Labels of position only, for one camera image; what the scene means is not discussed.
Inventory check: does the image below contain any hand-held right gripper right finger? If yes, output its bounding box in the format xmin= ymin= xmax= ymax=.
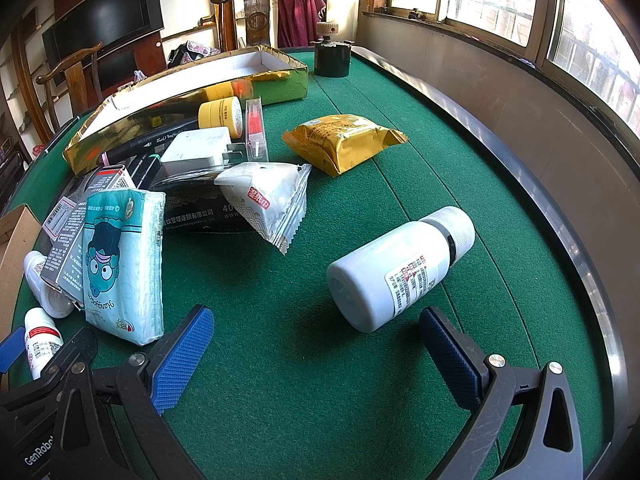
xmin=419 ymin=307 xmax=586 ymax=480

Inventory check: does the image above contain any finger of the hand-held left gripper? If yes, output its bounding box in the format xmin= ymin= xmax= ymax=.
xmin=0 ymin=326 xmax=27 ymax=372

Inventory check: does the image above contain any gold foil snack packet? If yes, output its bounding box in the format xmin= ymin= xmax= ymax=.
xmin=281 ymin=114 xmax=409 ymax=177

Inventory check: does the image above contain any wooden chair with carved back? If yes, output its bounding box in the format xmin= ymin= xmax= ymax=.
xmin=210 ymin=0 xmax=281 ymax=53

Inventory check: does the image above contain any small white bottle red label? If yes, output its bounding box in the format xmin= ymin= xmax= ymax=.
xmin=24 ymin=307 xmax=65 ymax=381

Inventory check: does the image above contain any patterned bag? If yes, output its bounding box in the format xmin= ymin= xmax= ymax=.
xmin=167 ymin=41 xmax=221 ymax=68

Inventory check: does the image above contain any maroon cloth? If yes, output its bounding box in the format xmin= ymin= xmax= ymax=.
xmin=276 ymin=0 xmax=327 ymax=49

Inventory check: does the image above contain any white charger adapter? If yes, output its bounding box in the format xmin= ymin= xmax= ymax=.
xmin=160 ymin=126 xmax=248 ymax=168

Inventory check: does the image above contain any large white plastic bottle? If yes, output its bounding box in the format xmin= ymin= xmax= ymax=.
xmin=326 ymin=206 xmax=476 ymax=333

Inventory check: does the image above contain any black television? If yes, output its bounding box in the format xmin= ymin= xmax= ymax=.
xmin=41 ymin=0 xmax=166 ymax=61

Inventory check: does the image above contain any black marker pen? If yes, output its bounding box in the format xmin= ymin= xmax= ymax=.
xmin=100 ymin=117 xmax=201 ymax=166

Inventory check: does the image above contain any yellow round jar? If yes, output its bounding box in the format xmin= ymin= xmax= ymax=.
xmin=198 ymin=96 xmax=244 ymax=131

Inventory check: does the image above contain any black round canister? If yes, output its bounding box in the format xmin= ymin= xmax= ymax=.
xmin=313 ymin=40 xmax=353 ymax=79

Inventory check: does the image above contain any dark grey printed carton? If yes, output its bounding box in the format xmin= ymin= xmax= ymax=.
xmin=40 ymin=164 xmax=137 ymax=308

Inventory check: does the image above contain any small white plastic bottle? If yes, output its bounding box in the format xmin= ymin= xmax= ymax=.
xmin=23 ymin=251 xmax=76 ymax=320

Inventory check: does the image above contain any brown cardboard box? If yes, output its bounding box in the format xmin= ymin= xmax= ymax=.
xmin=0 ymin=203 xmax=43 ymax=341

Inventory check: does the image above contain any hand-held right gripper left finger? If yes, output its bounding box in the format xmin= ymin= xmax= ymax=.
xmin=50 ymin=304 xmax=216 ymax=480

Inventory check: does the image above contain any light blue cartoon tissue pack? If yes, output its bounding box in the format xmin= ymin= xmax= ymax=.
xmin=82 ymin=187 xmax=167 ymax=347

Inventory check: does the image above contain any gold cardboard box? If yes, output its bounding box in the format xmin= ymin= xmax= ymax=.
xmin=61 ymin=45 xmax=309 ymax=175

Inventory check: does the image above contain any black flat printed packet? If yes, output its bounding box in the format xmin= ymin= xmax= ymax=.
xmin=150 ymin=170 xmax=261 ymax=233

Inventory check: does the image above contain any wooden armchair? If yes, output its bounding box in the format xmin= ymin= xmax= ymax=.
xmin=36 ymin=42 xmax=106 ymax=126

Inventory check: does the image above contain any wooden window frame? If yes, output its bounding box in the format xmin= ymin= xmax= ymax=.
xmin=360 ymin=0 xmax=640 ymax=141

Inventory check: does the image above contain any red pen in clear case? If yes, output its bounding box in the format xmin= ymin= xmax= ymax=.
xmin=245 ymin=98 xmax=269 ymax=162

